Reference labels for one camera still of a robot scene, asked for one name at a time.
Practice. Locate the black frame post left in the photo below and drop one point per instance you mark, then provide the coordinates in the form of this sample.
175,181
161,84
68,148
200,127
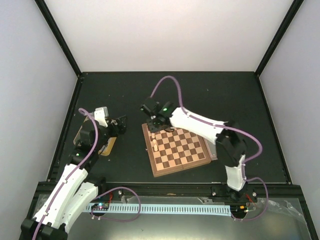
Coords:
46,13

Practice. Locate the gold metal tray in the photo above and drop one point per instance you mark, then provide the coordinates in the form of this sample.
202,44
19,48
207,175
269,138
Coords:
85,136

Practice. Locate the right controller board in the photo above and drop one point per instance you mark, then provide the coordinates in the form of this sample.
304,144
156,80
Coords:
236,209

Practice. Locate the black frame post right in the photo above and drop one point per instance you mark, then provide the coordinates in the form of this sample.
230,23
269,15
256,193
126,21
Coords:
283,27

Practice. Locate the controller board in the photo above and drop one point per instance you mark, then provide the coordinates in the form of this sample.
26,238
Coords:
236,209
100,206

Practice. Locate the white slotted cable duct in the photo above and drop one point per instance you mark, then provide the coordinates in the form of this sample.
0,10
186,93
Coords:
166,209

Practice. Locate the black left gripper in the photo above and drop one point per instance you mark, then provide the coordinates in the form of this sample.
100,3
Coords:
122,128

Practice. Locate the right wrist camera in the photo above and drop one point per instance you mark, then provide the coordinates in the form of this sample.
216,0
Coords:
150,107

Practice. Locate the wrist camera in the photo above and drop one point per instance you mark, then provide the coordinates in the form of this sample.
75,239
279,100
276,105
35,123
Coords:
150,107
100,115

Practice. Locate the left controller board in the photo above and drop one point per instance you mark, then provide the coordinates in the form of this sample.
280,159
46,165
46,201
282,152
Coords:
100,206

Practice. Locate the black frame post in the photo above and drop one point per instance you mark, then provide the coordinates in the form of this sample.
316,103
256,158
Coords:
46,13
283,27

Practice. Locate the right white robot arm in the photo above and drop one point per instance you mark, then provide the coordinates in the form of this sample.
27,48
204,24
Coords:
230,146

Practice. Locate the pink metal tray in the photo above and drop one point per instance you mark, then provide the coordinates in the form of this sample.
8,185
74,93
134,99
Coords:
211,148

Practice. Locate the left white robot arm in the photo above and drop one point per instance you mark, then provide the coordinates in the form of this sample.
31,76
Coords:
75,188

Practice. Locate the wooden chess board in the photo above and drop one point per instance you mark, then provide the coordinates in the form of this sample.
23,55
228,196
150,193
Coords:
178,150

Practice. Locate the black front rail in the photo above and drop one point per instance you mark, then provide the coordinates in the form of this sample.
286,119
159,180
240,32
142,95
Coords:
218,191

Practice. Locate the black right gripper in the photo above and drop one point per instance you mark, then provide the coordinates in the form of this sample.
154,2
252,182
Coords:
153,128

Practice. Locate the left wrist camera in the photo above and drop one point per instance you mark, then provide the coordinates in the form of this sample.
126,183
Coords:
100,115

